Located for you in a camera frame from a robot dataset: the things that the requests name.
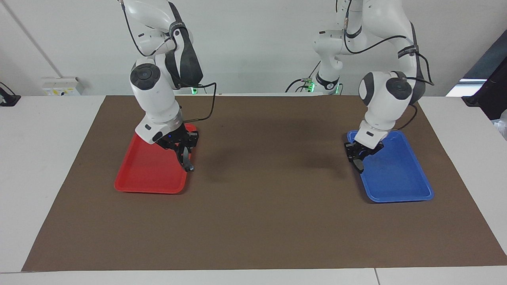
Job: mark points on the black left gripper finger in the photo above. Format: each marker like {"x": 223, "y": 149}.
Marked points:
{"x": 351, "y": 156}
{"x": 366, "y": 155}

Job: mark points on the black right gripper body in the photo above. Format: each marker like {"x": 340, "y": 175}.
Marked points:
{"x": 174, "y": 138}

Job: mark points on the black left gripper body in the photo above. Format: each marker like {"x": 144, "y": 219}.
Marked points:
{"x": 362, "y": 149}

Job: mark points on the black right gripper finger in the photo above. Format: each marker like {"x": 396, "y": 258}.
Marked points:
{"x": 194, "y": 140}
{"x": 180, "y": 154}

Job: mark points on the curved brake shoe silver web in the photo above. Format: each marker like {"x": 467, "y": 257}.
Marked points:
{"x": 187, "y": 162}

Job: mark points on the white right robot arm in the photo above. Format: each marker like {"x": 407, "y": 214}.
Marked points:
{"x": 158, "y": 99}

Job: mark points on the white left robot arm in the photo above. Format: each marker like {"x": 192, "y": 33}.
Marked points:
{"x": 384, "y": 103}

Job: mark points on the blue plastic tray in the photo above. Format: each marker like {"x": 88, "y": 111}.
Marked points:
{"x": 396, "y": 174}

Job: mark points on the red plastic tray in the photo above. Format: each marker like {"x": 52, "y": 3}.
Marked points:
{"x": 146, "y": 170}

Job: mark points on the brown table mat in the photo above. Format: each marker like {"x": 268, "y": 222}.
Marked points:
{"x": 257, "y": 221}

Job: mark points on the black monitor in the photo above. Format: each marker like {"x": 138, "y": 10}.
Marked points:
{"x": 489, "y": 95}

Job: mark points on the clear plastic object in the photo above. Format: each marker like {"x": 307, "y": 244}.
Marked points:
{"x": 502, "y": 124}

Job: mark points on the black desk device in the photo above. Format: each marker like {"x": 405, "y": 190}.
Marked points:
{"x": 8, "y": 99}

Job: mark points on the white wall socket box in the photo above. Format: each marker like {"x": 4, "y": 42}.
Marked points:
{"x": 62, "y": 86}

